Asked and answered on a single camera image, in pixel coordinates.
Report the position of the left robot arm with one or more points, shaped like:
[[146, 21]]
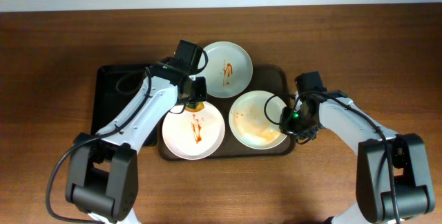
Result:
[[102, 176]]

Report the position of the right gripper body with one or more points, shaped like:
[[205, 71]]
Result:
[[299, 131]]

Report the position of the pale blue plate with sauce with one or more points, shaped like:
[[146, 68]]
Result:
[[229, 69]]

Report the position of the pink plate with sauce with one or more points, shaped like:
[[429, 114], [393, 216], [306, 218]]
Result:
[[194, 135]]

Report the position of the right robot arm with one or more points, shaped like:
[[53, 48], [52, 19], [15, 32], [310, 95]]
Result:
[[393, 179]]

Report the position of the black rectangular tray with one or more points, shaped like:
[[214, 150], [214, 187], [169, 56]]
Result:
[[115, 87]]

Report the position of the white plate with sauce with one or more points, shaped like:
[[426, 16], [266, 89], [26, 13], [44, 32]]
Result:
[[248, 120]]

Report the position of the brown serving tray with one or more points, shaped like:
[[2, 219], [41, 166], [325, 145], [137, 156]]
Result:
[[269, 78]]

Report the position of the green and orange sponge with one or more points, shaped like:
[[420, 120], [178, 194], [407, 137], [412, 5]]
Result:
[[194, 107]]

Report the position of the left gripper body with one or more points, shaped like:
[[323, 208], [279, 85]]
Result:
[[197, 90]]

